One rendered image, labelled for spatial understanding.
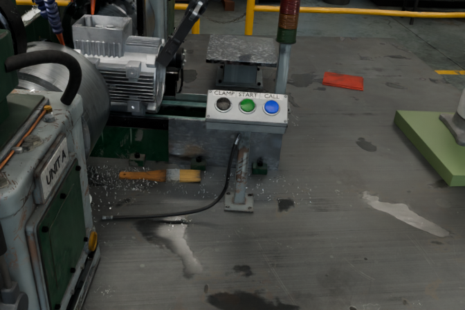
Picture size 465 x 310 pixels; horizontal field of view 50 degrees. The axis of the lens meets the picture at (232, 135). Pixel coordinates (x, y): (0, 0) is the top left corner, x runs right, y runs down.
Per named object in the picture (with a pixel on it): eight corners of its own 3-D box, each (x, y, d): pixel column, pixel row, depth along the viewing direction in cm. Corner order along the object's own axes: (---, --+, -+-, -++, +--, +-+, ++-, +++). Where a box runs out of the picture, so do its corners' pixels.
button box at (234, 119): (205, 129, 105) (205, 117, 101) (207, 100, 108) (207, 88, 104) (285, 134, 105) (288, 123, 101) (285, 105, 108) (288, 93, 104)
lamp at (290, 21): (278, 28, 147) (279, 14, 145) (277, 23, 152) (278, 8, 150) (298, 30, 147) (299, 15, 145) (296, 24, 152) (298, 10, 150)
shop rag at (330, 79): (363, 79, 190) (364, 76, 190) (362, 90, 180) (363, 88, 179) (324, 73, 193) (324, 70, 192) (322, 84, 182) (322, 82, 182)
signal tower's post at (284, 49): (266, 112, 160) (280, -20, 139) (265, 102, 167) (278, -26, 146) (290, 113, 160) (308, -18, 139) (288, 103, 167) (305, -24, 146)
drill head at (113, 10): (55, 83, 142) (43, -5, 130) (93, 37, 178) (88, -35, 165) (142, 88, 142) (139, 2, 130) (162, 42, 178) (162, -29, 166)
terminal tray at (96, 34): (73, 55, 119) (70, 26, 115) (87, 41, 128) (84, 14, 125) (123, 59, 119) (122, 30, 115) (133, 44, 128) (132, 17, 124)
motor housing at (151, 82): (74, 120, 123) (66, 46, 113) (96, 88, 139) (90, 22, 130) (154, 126, 122) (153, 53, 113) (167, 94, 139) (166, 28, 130)
